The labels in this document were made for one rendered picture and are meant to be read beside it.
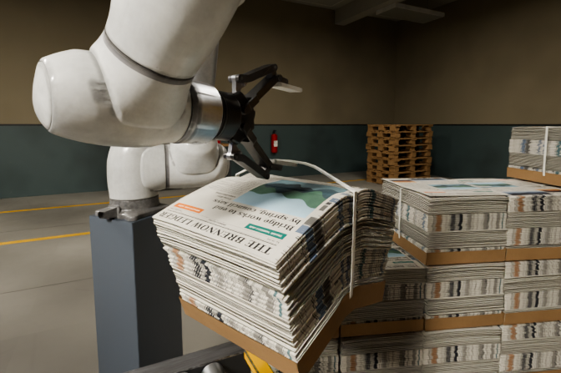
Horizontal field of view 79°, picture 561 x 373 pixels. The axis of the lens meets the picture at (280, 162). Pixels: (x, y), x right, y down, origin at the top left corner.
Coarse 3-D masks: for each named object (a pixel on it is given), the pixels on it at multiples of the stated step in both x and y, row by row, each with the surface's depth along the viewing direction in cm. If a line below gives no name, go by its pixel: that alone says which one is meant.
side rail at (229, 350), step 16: (192, 352) 75; (208, 352) 75; (224, 352) 75; (240, 352) 75; (144, 368) 70; (160, 368) 70; (176, 368) 70; (192, 368) 70; (224, 368) 74; (240, 368) 75
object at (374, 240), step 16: (368, 192) 63; (368, 208) 64; (384, 208) 70; (368, 224) 65; (384, 224) 70; (368, 240) 65; (384, 240) 71; (368, 256) 67; (384, 256) 73; (368, 272) 68; (384, 272) 74
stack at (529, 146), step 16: (512, 128) 152; (528, 128) 143; (544, 128) 135; (560, 128) 128; (512, 144) 151; (528, 144) 142; (544, 144) 134; (560, 144) 129; (512, 160) 151; (528, 160) 143; (544, 160) 134; (560, 160) 129
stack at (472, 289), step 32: (416, 288) 114; (448, 288) 115; (480, 288) 117; (512, 288) 118; (544, 288) 120; (352, 320) 111; (384, 320) 114; (352, 352) 112; (384, 352) 114; (416, 352) 115; (448, 352) 117; (480, 352) 118; (512, 352) 121; (544, 352) 122
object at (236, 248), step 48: (240, 192) 63; (288, 192) 60; (192, 240) 54; (240, 240) 48; (288, 240) 46; (336, 240) 56; (192, 288) 63; (240, 288) 52; (288, 288) 45; (336, 288) 58; (288, 336) 49
